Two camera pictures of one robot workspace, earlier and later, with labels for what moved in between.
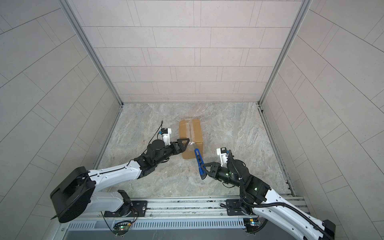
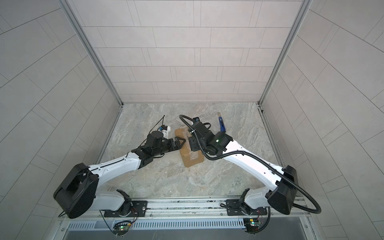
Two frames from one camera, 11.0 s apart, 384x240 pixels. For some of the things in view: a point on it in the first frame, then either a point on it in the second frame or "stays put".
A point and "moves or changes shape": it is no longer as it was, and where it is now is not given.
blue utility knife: (203, 174) to (221, 122)
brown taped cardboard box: (191, 129) moves or changes shape
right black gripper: (215, 170) to (192, 139)
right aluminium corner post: (305, 7) stays put
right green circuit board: (251, 224) stays put
